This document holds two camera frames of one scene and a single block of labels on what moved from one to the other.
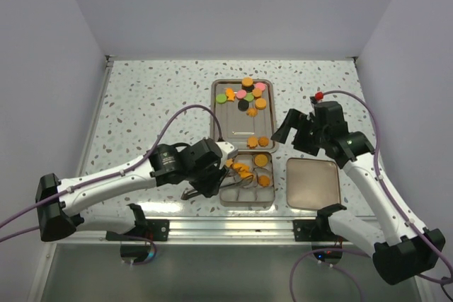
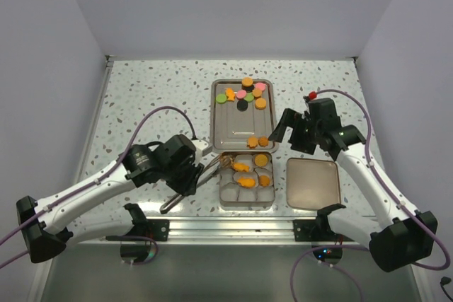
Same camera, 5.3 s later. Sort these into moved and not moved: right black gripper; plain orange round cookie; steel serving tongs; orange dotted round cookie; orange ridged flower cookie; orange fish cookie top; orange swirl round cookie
Moved: steel serving tongs; orange ridged flower cookie
Not moved: plain orange round cookie; orange swirl round cookie; orange fish cookie top; orange dotted round cookie; right black gripper
